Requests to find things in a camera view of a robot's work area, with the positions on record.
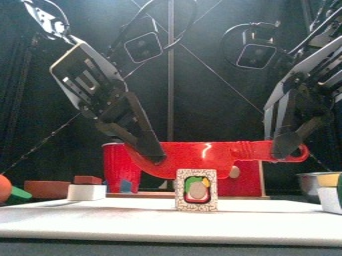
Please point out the small green toy piece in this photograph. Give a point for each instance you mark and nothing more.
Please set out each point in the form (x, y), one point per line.
(21, 194)

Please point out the small red-brown round dish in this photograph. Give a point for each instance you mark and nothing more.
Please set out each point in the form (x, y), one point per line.
(45, 190)

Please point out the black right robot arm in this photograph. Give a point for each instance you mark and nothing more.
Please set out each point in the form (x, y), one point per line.
(332, 20)

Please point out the brown and white block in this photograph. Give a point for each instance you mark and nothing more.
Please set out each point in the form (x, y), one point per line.
(88, 192)

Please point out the small blue toy piece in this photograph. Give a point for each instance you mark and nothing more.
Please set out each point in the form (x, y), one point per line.
(126, 186)

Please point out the yellow egg sushi toy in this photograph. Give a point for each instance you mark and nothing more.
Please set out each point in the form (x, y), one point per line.
(329, 200)

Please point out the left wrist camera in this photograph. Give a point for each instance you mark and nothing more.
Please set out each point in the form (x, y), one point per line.
(142, 46)

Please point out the vertical metal frame pole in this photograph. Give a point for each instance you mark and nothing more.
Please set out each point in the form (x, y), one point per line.
(172, 100)

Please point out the red plastic cup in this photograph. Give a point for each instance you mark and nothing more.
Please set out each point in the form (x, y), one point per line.
(118, 173)

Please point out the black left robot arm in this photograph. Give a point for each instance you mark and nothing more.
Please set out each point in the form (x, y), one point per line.
(45, 16)

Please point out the white cutting board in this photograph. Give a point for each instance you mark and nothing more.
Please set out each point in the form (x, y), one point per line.
(134, 223)

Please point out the white sushi roll slice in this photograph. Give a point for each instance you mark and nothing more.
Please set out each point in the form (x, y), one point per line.
(196, 190)

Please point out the small orange toy ball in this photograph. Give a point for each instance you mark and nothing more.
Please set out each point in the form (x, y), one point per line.
(5, 188)

